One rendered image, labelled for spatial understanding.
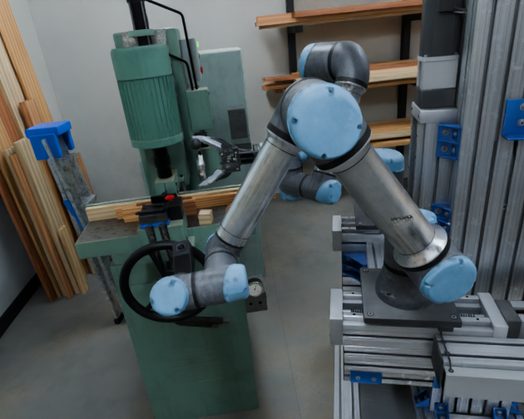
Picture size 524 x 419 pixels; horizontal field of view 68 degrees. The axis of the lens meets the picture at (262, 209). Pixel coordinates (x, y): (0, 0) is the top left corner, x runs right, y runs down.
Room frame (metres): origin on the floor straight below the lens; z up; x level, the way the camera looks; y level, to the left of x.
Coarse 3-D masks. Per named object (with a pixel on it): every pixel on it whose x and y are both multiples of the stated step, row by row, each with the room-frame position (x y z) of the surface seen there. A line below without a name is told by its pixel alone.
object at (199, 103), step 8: (200, 88) 1.57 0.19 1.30; (192, 96) 1.52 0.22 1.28; (200, 96) 1.52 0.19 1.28; (208, 96) 1.53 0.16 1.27; (192, 104) 1.52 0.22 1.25; (200, 104) 1.52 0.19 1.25; (208, 104) 1.52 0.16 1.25; (192, 112) 1.52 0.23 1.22; (200, 112) 1.52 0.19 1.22; (208, 112) 1.52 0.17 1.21; (192, 120) 1.52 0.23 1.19; (200, 120) 1.52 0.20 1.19; (208, 120) 1.52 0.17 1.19; (192, 128) 1.52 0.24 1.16; (200, 128) 1.52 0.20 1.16; (208, 128) 1.52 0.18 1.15
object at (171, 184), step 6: (174, 174) 1.37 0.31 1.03; (156, 180) 1.31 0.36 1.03; (162, 180) 1.30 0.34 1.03; (168, 180) 1.30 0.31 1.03; (174, 180) 1.30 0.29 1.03; (156, 186) 1.29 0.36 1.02; (162, 186) 1.29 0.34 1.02; (168, 186) 1.29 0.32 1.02; (174, 186) 1.29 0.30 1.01; (156, 192) 1.29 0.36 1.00; (162, 192) 1.29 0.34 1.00; (168, 192) 1.29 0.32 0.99; (174, 192) 1.29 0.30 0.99
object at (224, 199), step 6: (234, 192) 1.36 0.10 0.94; (192, 198) 1.35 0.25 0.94; (198, 198) 1.34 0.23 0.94; (204, 198) 1.34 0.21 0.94; (210, 198) 1.34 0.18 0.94; (216, 198) 1.34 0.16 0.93; (222, 198) 1.35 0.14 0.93; (228, 198) 1.35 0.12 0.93; (198, 204) 1.34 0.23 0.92; (204, 204) 1.34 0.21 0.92; (210, 204) 1.34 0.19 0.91; (216, 204) 1.34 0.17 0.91; (222, 204) 1.35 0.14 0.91; (228, 204) 1.35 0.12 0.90; (120, 210) 1.31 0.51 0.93; (120, 216) 1.31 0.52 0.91
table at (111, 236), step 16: (208, 208) 1.33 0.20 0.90; (224, 208) 1.32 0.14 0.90; (96, 224) 1.29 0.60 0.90; (112, 224) 1.27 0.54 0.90; (128, 224) 1.26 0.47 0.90; (192, 224) 1.20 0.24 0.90; (208, 224) 1.19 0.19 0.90; (80, 240) 1.17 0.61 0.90; (96, 240) 1.16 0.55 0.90; (112, 240) 1.16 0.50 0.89; (128, 240) 1.16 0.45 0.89; (192, 240) 1.15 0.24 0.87; (80, 256) 1.15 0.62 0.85; (96, 256) 1.15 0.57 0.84; (144, 256) 1.08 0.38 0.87
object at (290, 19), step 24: (288, 0) 3.59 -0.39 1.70; (408, 0) 3.15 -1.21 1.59; (264, 24) 3.16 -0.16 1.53; (288, 24) 3.22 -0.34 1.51; (408, 24) 3.64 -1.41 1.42; (408, 48) 3.64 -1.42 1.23; (384, 72) 3.22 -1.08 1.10; (408, 72) 3.20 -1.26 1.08; (384, 120) 3.60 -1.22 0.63; (408, 120) 3.50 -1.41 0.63; (384, 144) 3.18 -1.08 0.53; (408, 144) 3.19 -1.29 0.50
